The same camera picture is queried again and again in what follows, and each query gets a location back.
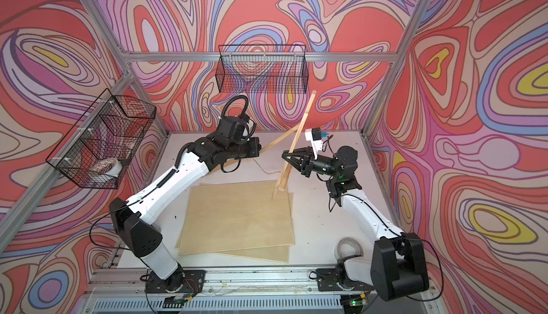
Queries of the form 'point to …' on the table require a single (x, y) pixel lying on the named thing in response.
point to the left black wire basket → (107, 136)
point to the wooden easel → (283, 181)
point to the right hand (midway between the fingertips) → (284, 160)
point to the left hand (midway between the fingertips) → (266, 147)
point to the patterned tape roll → (109, 166)
